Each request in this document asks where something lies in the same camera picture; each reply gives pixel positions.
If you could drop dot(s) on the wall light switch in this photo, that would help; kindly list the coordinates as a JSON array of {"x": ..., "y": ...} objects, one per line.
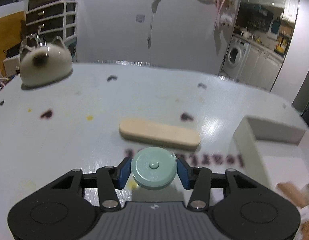
[{"x": 140, "y": 18}]

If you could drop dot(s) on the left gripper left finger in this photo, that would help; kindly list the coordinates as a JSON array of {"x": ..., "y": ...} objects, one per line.
[{"x": 109, "y": 179}]

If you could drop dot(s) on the brown wooden wedge block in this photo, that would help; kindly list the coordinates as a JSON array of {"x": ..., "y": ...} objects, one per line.
[{"x": 293, "y": 193}]

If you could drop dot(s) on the white shallow tray box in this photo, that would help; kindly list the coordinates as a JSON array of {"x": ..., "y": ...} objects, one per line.
[{"x": 273, "y": 152}]

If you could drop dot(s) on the white drawer shelf unit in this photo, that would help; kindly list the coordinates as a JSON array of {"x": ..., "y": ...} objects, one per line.
[{"x": 55, "y": 19}]

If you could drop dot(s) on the long beige wooden block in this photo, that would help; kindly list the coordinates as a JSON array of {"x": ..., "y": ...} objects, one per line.
[{"x": 151, "y": 132}]

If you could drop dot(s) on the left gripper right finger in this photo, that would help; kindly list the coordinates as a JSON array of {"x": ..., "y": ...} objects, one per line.
[{"x": 199, "y": 181}]

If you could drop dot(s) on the white cat-shaped ceramic pot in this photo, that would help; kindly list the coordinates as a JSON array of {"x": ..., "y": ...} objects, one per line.
[{"x": 45, "y": 64}]

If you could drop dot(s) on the green round disc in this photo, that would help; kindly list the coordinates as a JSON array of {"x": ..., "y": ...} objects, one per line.
[{"x": 154, "y": 168}]

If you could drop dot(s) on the white washing machine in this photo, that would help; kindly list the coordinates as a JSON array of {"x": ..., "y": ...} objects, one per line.
[{"x": 235, "y": 58}]

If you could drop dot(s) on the white kitchen cabinets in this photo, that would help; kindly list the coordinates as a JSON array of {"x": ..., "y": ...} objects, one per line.
[{"x": 261, "y": 68}]

